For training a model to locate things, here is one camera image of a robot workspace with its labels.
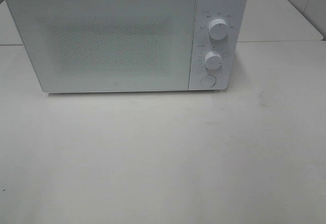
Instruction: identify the round white door button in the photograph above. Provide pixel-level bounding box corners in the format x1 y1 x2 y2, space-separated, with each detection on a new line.
201 75 216 88

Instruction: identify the white microwave door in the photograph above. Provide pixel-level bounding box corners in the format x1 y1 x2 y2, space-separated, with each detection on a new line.
7 0 196 93

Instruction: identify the white microwave oven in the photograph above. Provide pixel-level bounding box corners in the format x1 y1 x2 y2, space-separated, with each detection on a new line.
4 0 249 94

